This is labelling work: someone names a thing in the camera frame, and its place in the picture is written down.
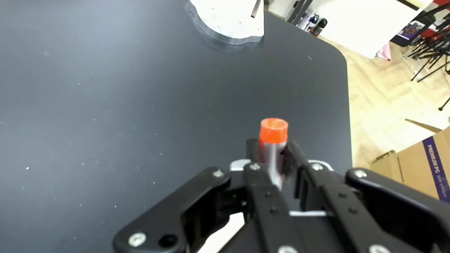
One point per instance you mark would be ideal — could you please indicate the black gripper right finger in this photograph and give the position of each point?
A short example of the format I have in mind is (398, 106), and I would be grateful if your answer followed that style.
(362, 212)

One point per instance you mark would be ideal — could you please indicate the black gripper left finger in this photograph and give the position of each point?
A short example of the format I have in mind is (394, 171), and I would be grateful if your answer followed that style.
(186, 219)

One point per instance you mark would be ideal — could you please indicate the red capped marker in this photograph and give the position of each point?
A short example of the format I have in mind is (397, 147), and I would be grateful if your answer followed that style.
(273, 139)

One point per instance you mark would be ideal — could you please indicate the cardboard box purple label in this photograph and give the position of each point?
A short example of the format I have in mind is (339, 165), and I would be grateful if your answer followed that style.
(424, 167)

